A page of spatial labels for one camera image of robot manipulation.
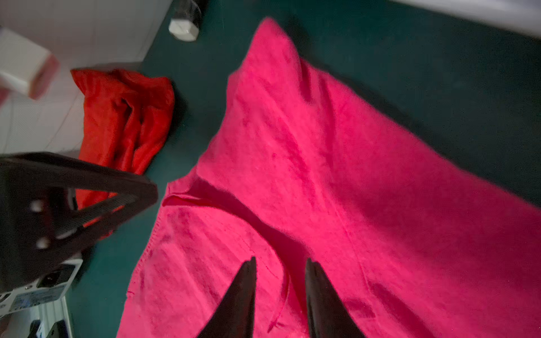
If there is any white power supply box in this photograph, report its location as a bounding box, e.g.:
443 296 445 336
1 254 83 337

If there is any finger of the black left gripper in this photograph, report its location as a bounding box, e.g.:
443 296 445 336
1 152 158 292

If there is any folded red t-shirt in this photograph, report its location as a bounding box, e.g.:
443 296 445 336
70 68 176 239

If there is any magenta t-shirt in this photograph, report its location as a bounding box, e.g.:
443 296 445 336
118 18 540 337

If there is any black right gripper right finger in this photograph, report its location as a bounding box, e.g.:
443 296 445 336
305 259 365 338

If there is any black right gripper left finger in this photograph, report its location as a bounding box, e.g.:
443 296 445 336
197 256 256 338

